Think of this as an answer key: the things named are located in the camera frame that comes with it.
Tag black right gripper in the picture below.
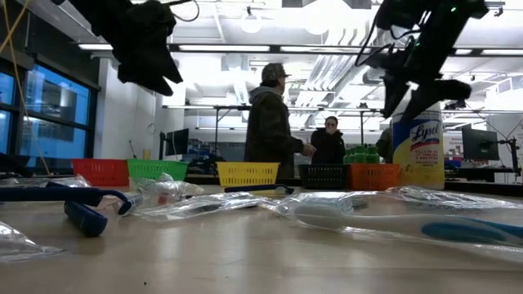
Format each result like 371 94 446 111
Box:
378 24 474 123

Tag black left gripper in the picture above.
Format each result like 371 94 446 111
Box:
71 0 184 96

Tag black comb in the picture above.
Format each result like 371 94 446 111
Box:
345 194 371 212

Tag red toothbrush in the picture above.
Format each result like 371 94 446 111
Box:
129 171 205 207

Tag blue toothbrush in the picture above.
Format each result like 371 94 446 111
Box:
261 185 523 265
0 174 92 189

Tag clear item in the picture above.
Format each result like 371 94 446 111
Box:
130 191 269 224

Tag Lysol wipes canister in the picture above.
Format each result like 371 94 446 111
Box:
391 100 445 191

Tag person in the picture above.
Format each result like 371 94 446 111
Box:
244 62 318 179
309 115 347 165
375 126 394 164

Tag black desktop monitor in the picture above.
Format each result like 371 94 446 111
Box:
462 127 501 162
164 127 190 158

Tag LED light bar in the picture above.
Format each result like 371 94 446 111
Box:
77 42 523 58

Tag orange plastic basket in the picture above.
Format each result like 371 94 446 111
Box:
349 163 402 191

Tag large glass window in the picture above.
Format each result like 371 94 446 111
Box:
0 60 99 172

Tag green plastic basket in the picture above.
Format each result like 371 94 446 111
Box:
126 158 189 183

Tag round ceiling light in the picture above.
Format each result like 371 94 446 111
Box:
239 11 263 34

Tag red plastic basket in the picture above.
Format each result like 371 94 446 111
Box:
71 158 131 188

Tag black plastic basket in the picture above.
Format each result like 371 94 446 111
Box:
297 163 351 190

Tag yellow plastic basket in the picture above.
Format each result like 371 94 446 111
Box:
215 161 281 188

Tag yellow cable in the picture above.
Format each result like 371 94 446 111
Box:
0 0 52 176

